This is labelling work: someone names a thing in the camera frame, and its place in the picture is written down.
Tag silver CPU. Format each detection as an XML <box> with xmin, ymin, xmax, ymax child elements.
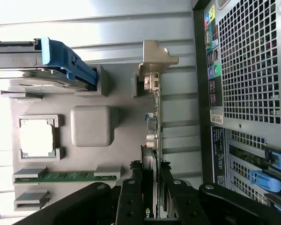
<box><xmin>19</xmin><ymin>118</ymin><xmax>56</xmax><ymax>157</ymax></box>

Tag open black PC case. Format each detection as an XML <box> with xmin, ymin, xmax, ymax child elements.
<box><xmin>191</xmin><ymin>0</ymin><xmax>281</xmax><ymax>218</ymax></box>

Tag light blue retention clip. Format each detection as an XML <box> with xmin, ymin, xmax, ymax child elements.
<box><xmin>249</xmin><ymin>170</ymin><xmax>281</xmax><ymax>193</ymax></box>

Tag grey parts rack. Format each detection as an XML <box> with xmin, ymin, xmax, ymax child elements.
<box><xmin>0</xmin><ymin>64</ymin><xmax>160</xmax><ymax>225</ymax></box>

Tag green RAM stick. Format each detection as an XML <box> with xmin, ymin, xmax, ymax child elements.
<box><xmin>14</xmin><ymin>172</ymin><xmax>119</xmax><ymax>183</ymax></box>

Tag blue slot retention clip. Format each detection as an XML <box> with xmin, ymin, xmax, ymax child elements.
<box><xmin>263</xmin><ymin>144</ymin><xmax>281</xmax><ymax>173</ymax></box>

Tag silver hard disk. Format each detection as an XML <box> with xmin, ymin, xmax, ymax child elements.
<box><xmin>0</xmin><ymin>40</ymin><xmax>92</xmax><ymax>92</ymax></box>

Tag blue disk caddy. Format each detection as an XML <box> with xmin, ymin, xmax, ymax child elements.
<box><xmin>34</xmin><ymin>37</ymin><xmax>98</xmax><ymax>91</ymax></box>

